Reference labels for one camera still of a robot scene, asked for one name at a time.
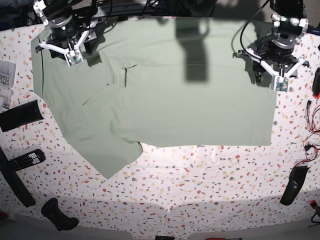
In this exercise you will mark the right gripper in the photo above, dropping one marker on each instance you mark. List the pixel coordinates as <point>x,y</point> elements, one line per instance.
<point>67,35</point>

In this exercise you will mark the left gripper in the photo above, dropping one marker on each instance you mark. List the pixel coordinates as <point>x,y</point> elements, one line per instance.
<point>272,57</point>

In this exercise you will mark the light green T-shirt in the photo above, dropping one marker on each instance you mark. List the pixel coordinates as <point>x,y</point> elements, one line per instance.
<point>165,83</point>

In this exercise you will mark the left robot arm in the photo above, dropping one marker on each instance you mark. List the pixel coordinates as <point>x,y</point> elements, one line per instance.
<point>288,18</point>

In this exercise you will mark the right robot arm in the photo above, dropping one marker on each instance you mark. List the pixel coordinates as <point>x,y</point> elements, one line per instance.
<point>48,10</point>

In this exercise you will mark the red black device right edge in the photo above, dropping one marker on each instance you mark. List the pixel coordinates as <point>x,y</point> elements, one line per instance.
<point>316,84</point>

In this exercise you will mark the clear plastic parts box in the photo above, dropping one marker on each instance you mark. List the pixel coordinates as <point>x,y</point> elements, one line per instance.
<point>7,80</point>

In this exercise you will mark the black cylindrical speaker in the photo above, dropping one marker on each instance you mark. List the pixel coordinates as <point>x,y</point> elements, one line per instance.
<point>21,115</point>

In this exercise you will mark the black TV remote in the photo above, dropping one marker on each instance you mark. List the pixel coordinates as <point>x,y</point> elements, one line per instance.
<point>27,160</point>

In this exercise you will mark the long black bar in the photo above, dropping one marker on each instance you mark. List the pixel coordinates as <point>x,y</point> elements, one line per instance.
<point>15,183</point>

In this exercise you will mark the red clip lower right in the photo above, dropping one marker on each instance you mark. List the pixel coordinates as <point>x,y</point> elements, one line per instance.
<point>313,203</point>

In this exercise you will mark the small black box bottom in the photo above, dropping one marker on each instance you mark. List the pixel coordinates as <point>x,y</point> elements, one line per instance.
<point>160,237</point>

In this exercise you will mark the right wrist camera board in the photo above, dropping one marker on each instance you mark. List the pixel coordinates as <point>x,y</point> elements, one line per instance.
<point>74,57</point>

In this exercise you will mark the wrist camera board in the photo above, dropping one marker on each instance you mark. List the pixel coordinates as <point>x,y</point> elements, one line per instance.
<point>74,57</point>
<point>280,84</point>

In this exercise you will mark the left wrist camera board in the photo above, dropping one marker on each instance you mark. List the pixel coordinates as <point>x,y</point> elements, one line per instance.
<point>280,84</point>

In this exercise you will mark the black curved handle right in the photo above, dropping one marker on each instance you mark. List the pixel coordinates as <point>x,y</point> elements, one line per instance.
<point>296,180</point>

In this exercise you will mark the red handled screwdriver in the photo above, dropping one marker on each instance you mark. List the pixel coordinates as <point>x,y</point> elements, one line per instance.
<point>213,238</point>

